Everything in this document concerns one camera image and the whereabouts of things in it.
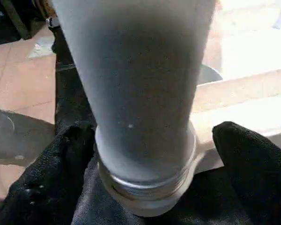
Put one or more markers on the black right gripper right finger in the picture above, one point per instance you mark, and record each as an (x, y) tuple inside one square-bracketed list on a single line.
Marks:
[(257, 178)]

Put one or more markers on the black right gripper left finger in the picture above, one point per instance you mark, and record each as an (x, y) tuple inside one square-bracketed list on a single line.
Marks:
[(37, 187)]

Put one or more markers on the white plastic table top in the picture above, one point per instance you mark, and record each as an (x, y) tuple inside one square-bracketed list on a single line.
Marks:
[(243, 112)]

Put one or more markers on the white plastic table leg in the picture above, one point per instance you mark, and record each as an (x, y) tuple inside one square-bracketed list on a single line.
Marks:
[(140, 93)]

